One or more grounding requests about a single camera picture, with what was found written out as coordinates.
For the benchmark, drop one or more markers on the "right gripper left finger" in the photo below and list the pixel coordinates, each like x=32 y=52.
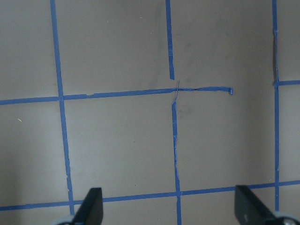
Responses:
x=91 y=209

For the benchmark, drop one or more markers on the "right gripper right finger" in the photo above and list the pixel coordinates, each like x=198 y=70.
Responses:
x=249 y=209

